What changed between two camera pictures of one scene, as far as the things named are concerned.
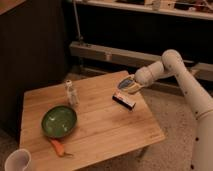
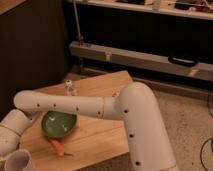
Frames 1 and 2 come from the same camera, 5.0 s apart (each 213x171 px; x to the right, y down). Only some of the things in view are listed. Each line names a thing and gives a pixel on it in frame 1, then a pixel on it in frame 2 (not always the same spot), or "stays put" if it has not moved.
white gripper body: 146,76 → 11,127
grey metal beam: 92,50 stays put
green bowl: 58,121 stays put
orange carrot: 58,147 stays put
